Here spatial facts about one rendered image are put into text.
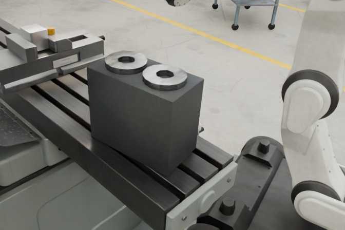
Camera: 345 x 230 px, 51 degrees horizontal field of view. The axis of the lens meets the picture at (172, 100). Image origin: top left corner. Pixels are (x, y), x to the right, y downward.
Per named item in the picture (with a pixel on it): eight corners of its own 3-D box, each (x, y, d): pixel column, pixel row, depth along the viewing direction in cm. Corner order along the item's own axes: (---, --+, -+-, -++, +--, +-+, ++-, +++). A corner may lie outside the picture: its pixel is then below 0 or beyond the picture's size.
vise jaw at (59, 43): (51, 36, 116) (50, 24, 114) (73, 48, 109) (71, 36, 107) (34, 40, 113) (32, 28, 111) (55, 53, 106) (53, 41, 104)
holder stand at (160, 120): (123, 114, 94) (123, 43, 83) (196, 148, 84) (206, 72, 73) (90, 137, 85) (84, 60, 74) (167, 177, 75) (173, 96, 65)
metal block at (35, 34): (39, 41, 110) (36, 23, 107) (49, 48, 107) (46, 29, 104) (22, 45, 107) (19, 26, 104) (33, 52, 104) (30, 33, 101)
